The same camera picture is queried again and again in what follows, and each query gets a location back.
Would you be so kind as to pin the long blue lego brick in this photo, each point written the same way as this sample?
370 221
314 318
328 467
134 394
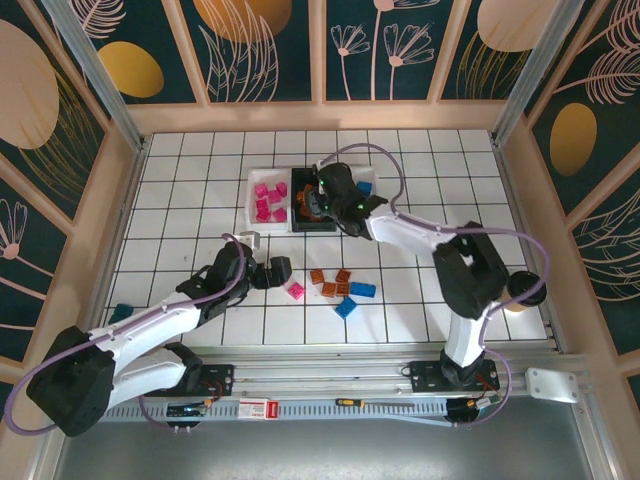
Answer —
362 289

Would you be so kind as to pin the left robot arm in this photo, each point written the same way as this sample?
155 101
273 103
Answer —
145 320

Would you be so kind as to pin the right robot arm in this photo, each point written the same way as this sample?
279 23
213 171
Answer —
400 230

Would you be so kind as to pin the black plastic bin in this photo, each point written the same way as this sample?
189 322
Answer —
300 175

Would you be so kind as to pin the white plastic bin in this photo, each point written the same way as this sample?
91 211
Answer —
252 177
367 175

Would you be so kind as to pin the teal block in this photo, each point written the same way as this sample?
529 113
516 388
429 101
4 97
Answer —
120 312

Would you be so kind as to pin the red white label tag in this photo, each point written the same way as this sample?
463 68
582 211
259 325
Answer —
257 409

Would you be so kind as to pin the yellow black screwdriver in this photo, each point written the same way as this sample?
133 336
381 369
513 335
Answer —
345 402

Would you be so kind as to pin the small circuit board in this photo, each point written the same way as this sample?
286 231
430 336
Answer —
185 410

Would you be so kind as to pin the paper coffee cup black lid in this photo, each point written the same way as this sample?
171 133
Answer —
525 292

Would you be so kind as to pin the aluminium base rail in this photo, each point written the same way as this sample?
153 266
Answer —
320 375

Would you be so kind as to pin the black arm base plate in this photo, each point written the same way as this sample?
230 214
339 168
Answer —
425 377
220 380

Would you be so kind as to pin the aluminium table side rail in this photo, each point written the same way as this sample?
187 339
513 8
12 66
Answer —
516 210
129 210

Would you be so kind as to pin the aluminium frame post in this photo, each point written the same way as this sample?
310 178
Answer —
97 75
532 75

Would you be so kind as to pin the white corner bracket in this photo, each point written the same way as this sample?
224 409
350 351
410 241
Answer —
550 385

